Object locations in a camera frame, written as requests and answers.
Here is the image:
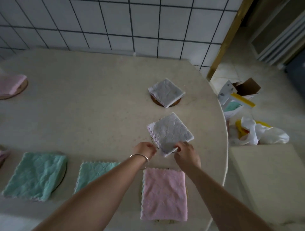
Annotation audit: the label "person's right hand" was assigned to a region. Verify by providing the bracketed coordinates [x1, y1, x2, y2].
[174, 142, 201, 172]

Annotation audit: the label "person's left hand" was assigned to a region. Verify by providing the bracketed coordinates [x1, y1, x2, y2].
[132, 142, 158, 165]

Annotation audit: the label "grey cloth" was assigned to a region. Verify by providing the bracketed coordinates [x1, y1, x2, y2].
[147, 112, 195, 158]

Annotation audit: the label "person's left forearm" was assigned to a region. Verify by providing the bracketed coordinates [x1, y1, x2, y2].
[32, 156, 149, 231]

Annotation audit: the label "person's right forearm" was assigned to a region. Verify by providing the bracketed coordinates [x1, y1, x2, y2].
[185, 165, 275, 231]

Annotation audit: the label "teal flat packet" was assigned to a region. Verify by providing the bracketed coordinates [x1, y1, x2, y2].
[224, 101, 241, 113]

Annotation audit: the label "yellow flat packet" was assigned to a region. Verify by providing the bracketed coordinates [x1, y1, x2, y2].
[230, 93, 256, 108]

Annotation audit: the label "clear plastic bag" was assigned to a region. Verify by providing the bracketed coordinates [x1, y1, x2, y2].
[228, 116, 290, 146]

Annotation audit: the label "brown cardboard box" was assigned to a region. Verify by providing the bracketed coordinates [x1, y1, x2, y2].
[232, 78, 261, 97]

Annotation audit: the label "dark blue panel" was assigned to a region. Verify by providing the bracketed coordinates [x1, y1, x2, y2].
[285, 50, 305, 93]

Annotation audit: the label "white leaning boards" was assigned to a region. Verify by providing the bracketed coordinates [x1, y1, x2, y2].
[249, 14, 305, 66]

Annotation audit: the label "silver bangle bracelet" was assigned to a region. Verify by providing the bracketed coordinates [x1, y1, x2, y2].
[128, 154, 150, 170]

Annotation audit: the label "golden door frame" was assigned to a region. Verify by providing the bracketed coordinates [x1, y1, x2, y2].
[206, 0, 254, 81]

